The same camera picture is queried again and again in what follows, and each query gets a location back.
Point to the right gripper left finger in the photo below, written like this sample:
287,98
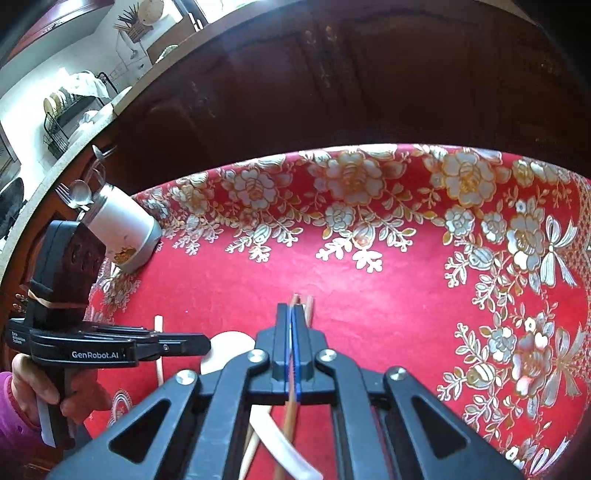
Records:
193,426

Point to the pale beige chopstick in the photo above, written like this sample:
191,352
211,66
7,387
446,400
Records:
252,440

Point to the dark wooden kitchen cabinets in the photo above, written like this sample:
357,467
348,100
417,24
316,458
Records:
281,76

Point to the white ceramic spoon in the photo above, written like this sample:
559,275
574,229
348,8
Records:
225,346

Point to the wooden cutting board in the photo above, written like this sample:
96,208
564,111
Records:
175,35

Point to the wood-handled steel fork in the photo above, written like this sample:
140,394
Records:
63,193

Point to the chopstick holder basket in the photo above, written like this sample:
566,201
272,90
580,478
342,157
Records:
129,23

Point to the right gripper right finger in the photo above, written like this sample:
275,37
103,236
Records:
388,425

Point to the black dish rack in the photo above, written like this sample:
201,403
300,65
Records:
73,100

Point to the brown wooden chopstick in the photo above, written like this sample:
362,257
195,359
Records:
290,409

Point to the person's left hand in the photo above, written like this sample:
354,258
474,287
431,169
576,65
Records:
30,384

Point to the red floral tablecloth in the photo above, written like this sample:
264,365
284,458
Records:
469,267

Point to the large steel spoon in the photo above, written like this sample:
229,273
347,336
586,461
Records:
80,192

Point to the black wok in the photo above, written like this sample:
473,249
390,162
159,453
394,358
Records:
11,202

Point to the white steel utensil jar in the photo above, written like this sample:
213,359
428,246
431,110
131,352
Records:
130,234

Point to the pink sleeve forearm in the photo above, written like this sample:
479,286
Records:
19,437

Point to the dark brown chopstick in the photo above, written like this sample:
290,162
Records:
309,310

